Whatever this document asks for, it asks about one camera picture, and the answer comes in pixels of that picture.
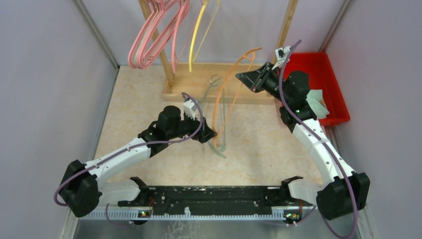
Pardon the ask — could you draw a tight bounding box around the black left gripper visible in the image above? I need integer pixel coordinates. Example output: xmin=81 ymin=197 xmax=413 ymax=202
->
xmin=167 ymin=109 xmax=217 ymax=143

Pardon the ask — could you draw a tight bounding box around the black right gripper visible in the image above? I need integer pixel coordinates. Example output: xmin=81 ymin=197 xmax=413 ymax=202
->
xmin=235 ymin=62 xmax=291 ymax=106

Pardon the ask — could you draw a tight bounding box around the thin pink wire hanger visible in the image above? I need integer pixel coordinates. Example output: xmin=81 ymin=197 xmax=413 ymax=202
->
xmin=177 ymin=22 xmax=196 ymax=61

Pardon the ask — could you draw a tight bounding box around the large pink plastic hanger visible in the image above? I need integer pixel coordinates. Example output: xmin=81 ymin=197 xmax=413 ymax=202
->
xmin=128 ymin=0 xmax=165 ymax=69

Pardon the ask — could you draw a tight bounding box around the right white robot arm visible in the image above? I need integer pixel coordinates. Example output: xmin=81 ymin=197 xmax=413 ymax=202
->
xmin=235 ymin=62 xmax=370 ymax=220

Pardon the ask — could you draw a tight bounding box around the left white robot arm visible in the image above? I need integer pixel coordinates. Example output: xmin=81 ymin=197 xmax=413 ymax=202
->
xmin=53 ymin=106 xmax=217 ymax=218

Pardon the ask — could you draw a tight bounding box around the wooden hanger rack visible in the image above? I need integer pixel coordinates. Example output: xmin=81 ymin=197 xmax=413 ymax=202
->
xmin=138 ymin=0 xmax=300 ymax=106

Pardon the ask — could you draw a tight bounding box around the pale green cloth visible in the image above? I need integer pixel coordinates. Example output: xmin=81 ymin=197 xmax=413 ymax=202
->
xmin=306 ymin=89 xmax=330 ymax=119

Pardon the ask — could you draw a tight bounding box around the red plastic bin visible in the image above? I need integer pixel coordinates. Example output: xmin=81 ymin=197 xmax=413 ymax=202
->
xmin=283 ymin=52 xmax=350 ymax=126

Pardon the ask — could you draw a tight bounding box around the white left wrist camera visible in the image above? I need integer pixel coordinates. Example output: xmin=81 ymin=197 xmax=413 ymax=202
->
xmin=183 ymin=98 xmax=201 ymax=121

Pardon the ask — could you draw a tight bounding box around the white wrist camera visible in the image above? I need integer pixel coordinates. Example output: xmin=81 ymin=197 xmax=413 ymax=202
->
xmin=183 ymin=98 xmax=201 ymax=121
xmin=272 ymin=46 xmax=291 ymax=70

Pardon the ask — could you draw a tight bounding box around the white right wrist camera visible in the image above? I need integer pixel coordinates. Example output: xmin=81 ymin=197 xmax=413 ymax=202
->
xmin=272 ymin=46 xmax=291 ymax=70

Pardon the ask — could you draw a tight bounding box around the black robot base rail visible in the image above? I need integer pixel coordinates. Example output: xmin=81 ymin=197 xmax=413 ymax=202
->
xmin=79 ymin=185 xmax=314 ymax=222

